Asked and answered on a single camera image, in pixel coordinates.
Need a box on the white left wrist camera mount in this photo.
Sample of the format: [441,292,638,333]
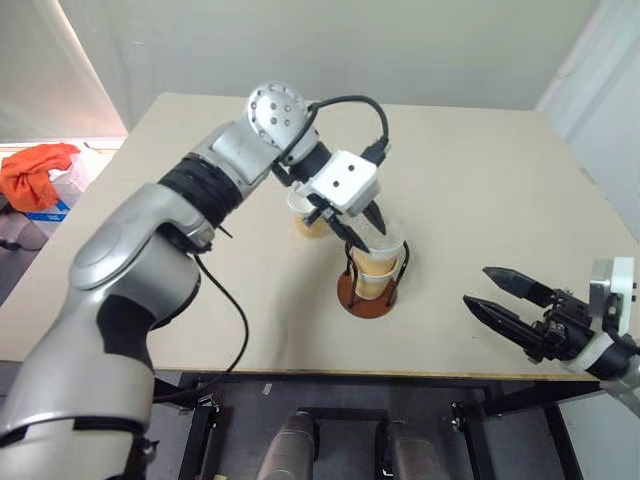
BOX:
[304,149,382,217]

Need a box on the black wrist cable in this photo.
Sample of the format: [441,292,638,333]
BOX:
[605,319,640,357]
[273,95,391,186]

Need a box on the dark rounded robot leg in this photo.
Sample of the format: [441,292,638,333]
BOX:
[385,421,452,480]
[258,413,320,480]

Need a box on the clear plastic cup with liquid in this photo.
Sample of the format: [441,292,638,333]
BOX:
[344,219,406,277]

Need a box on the black metal table frame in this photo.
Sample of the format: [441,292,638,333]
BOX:
[149,369,604,480]

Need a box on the wire cup holder brown base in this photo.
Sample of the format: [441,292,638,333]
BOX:
[336,238,412,319]

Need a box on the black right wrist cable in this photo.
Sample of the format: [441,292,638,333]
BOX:
[605,319,640,357]

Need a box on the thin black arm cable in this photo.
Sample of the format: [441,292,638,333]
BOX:
[149,252,250,406]

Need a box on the paper cup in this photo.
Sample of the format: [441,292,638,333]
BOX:
[286,188,335,241]
[355,269,400,302]

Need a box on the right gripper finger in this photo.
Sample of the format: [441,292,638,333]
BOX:
[481,266,554,307]
[462,293,537,351]

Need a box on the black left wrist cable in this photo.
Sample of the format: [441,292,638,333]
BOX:
[273,95,391,186]

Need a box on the orange cloth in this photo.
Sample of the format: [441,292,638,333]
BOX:
[0,142,82,212]

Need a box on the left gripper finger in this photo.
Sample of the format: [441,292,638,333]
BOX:
[324,212,372,254]
[361,198,388,237]

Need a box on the clear plastic container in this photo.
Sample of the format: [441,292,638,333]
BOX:
[48,147,99,202]

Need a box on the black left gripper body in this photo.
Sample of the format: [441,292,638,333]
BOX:
[304,192,347,227]

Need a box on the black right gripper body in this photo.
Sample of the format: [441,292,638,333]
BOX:
[523,285,602,365]

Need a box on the blue flat box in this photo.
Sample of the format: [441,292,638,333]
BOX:
[25,198,77,223]

